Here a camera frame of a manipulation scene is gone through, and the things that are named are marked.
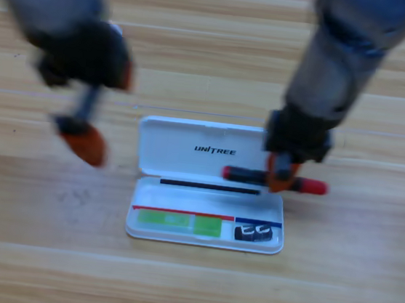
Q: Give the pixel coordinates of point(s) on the black eraser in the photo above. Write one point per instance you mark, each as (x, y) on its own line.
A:
(253, 234)

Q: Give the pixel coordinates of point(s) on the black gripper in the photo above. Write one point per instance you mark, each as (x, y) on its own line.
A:
(299, 137)
(89, 54)

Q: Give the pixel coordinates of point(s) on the green highlighter pen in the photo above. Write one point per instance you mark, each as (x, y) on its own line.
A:
(165, 221)

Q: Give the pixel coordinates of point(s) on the white Unitree pencil case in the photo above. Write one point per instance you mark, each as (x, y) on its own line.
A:
(186, 164)

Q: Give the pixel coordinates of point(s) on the red and black marker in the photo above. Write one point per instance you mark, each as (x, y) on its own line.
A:
(243, 175)

